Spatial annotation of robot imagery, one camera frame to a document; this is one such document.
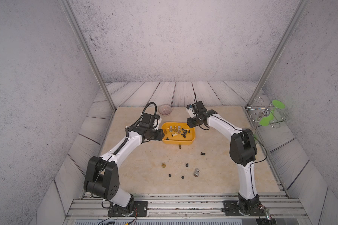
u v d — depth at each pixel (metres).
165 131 1.05
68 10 0.71
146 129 0.63
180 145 0.99
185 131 1.05
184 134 1.03
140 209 0.73
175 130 1.05
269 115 0.81
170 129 1.05
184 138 1.02
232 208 0.72
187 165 0.88
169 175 0.85
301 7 0.70
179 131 1.04
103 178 0.43
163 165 0.88
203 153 0.94
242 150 0.55
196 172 0.85
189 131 1.05
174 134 1.02
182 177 0.84
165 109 1.18
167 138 0.99
